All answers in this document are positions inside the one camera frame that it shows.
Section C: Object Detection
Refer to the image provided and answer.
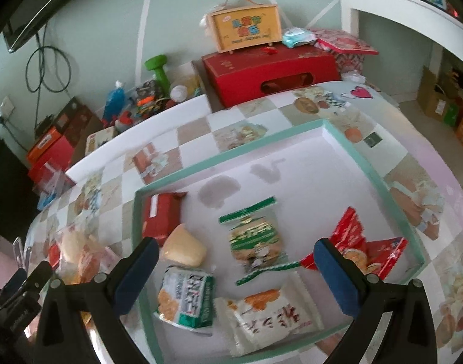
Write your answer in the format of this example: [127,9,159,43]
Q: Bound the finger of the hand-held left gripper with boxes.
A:
[0,268,28,308]
[22,261,55,297]

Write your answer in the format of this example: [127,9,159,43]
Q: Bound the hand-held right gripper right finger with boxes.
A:
[313,237,440,364]

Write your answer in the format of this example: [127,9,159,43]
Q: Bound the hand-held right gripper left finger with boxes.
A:
[34,236,161,364]

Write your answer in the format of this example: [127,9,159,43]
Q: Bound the pink snack packet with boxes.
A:
[102,246,121,271]

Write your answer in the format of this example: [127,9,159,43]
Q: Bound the orange bread packet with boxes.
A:
[75,242,115,286]

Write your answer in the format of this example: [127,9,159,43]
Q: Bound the clear bag of white cake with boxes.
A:
[60,227,89,267]

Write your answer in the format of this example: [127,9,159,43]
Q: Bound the red snack packet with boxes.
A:
[299,207,409,282]

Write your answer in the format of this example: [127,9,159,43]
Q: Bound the orange jelly cup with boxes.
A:
[162,223,208,268]

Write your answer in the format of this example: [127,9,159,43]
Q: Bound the white green chips packet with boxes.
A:
[153,265,217,337]

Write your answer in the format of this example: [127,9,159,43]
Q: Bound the dark red snack box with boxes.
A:
[141,192,188,248]

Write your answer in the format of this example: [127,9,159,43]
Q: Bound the white orange print snack packet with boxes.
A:
[215,272,326,358]

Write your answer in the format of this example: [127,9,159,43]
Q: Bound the green white cookie packet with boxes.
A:
[218,196,301,287]

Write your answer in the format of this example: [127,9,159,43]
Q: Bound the teal cardboard tray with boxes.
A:
[132,118,426,364]

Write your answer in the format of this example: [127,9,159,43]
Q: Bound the blue tissue packet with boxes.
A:
[37,193,58,212]

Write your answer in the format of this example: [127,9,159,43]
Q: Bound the black cabinet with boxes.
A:
[0,136,39,236]

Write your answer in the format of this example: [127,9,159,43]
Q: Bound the clear plastic box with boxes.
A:
[32,161,75,198]

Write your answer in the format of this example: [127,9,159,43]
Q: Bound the orange red cartons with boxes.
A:
[26,136,75,183]

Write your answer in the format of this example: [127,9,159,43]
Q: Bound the orange cardboard box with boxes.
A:
[25,126,64,162]

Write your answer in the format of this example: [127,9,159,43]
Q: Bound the white yellow small box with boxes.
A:
[85,126,117,155]

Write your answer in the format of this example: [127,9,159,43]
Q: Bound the dark brown box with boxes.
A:
[53,96,93,138]

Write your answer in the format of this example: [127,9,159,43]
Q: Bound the blue liquid bottle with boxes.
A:
[102,80,127,126]

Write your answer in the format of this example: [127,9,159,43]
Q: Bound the pile of small toys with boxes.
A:
[119,81,172,126]

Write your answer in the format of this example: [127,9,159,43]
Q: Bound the printed checked tablecloth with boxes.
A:
[25,79,463,364]

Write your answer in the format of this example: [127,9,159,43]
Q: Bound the clear plastic jar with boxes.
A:
[170,75,202,104]

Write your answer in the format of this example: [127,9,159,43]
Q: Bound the green dumbbell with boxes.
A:
[144,55,172,90]

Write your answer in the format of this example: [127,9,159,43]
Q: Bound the brown cardboard box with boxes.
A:
[417,66,457,123]

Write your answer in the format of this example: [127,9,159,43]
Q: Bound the large red gift box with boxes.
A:
[200,43,341,109]

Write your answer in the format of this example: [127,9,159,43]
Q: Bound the red patterned flat box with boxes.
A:
[314,28,380,73]

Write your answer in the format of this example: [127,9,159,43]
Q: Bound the light blue wipes pack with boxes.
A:
[281,28,318,48]

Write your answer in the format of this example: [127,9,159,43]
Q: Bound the white desk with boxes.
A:
[330,0,463,97]

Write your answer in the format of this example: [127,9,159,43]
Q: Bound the white wall socket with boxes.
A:
[0,96,15,124]

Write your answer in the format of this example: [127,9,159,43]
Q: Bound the black cable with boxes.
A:
[24,23,72,130]

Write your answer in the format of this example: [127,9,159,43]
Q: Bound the wooden carry box with handle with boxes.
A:
[205,0,284,54]

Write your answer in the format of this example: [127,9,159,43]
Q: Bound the black wall television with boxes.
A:
[4,0,115,54]

